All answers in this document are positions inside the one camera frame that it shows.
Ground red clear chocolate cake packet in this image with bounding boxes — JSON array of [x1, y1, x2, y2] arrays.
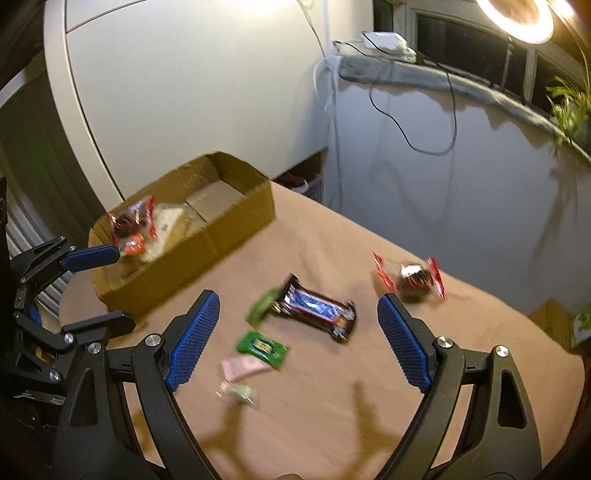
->
[[106, 195, 157, 245]]

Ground red clear snack packet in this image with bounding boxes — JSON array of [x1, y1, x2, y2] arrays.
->
[[373, 253, 448, 303]]

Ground brown Snickers bar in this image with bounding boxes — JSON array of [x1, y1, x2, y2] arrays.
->
[[271, 274, 356, 344]]

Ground green candy packet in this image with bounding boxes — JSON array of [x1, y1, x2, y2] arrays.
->
[[235, 331, 290, 369], [245, 287, 281, 329]]

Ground pink candy packet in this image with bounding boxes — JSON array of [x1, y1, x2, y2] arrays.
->
[[221, 355, 273, 383]]

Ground clear wrapped small candy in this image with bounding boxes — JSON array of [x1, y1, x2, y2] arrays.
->
[[216, 381, 259, 408]]

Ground snack bag in box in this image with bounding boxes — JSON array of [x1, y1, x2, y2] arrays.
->
[[119, 204, 190, 263]]

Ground cardboard box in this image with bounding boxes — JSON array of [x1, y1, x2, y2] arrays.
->
[[88, 152, 276, 316]]

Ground green white carton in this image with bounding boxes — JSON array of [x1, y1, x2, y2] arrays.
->
[[570, 303, 591, 350]]

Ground grey sill mat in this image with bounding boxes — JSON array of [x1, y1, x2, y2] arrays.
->
[[338, 55, 590, 161]]

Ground green potted plant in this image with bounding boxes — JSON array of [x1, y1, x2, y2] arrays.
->
[[546, 48, 590, 151]]

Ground white power adapter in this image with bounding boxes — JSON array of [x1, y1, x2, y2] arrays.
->
[[342, 31, 417, 64]]

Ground black cable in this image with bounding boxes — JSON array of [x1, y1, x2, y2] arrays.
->
[[331, 40, 459, 157]]

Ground white cable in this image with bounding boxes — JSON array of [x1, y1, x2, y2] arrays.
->
[[297, 0, 346, 213]]

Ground ring light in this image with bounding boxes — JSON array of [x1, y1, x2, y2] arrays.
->
[[477, 0, 554, 45]]

